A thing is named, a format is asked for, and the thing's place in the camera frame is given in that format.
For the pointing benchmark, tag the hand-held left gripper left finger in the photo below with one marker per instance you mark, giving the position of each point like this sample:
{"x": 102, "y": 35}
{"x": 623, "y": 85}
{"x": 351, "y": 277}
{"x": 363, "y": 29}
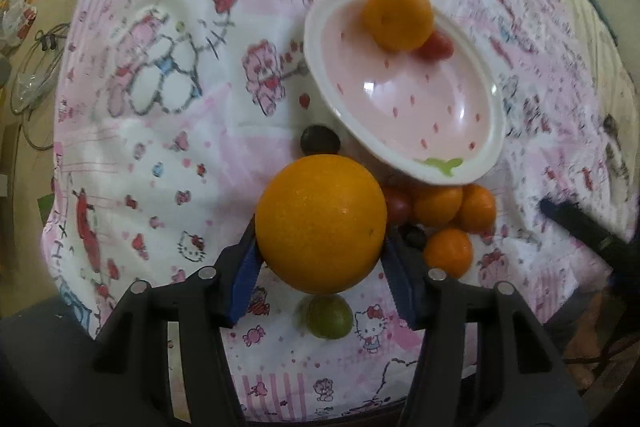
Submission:
{"x": 245, "y": 272}

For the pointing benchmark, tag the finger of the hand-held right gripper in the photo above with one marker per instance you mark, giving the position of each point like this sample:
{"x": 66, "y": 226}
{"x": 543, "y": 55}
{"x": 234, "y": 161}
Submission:
{"x": 580, "y": 222}

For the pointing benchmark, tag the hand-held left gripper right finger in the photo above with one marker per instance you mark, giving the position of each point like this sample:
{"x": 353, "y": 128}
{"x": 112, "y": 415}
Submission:
{"x": 400, "y": 277}

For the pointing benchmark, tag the dark purple grape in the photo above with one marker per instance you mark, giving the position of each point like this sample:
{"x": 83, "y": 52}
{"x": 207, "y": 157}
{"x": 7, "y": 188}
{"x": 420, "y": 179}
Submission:
{"x": 415, "y": 236}
{"x": 320, "y": 139}

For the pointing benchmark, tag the small mandarin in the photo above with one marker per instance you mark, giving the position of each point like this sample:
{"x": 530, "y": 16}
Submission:
{"x": 479, "y": 208}
{"x": 447, "y": 253}
{"x": 437, "y": 206}

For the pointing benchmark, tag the red cherry tomato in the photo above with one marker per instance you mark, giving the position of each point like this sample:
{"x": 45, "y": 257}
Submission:
{"x": 437, "y": 48}
{"x": 397, "y": 204}

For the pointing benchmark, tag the large orange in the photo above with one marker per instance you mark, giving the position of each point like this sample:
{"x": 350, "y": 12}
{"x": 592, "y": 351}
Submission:
{"x": 320, "y": 222}

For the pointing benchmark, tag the pink plate with white rim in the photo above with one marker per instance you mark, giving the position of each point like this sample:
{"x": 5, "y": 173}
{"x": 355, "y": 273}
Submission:
{"x": 400, "y": 107}

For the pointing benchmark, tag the dark tabby cat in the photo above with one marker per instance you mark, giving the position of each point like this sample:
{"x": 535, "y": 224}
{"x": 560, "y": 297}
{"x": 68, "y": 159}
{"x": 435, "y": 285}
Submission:
{"x": 614, "y": 147}

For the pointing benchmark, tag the green grape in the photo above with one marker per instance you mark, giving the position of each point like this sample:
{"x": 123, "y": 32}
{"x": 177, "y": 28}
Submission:
{"x": 327, "y": 319}

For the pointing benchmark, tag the pink cartoon printed blanket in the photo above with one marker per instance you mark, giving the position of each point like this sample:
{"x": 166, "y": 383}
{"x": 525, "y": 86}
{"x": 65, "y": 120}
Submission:
{"x": 165, "y": 187}

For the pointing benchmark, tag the beige quilt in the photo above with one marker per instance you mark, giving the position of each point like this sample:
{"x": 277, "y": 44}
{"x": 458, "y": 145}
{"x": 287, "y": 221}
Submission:
{"x": 590, "y": 7}

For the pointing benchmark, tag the medium orange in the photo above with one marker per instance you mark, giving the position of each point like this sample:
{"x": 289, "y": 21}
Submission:
{"x": 397, "y": 14}

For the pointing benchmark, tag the white plastic bag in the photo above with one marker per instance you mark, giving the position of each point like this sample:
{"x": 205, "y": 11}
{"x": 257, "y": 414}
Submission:
{"x": 20, "y": 19}

